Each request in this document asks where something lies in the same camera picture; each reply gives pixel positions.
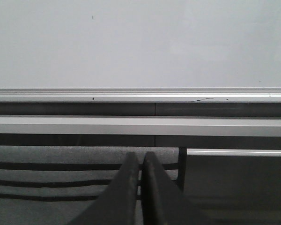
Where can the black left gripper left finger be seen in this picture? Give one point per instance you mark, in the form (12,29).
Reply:
(116,205)

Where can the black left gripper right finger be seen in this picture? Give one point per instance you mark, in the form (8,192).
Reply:
(162,201)

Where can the large white whiteboard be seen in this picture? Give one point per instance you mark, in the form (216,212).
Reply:
(140,51)

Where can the black slatted rack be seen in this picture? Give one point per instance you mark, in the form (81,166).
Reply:
(51,185)

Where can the white horizontal rail bar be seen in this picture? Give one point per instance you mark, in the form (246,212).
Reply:
(234,152)

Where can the grey metal stand frame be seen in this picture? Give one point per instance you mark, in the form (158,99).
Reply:
(139,126)

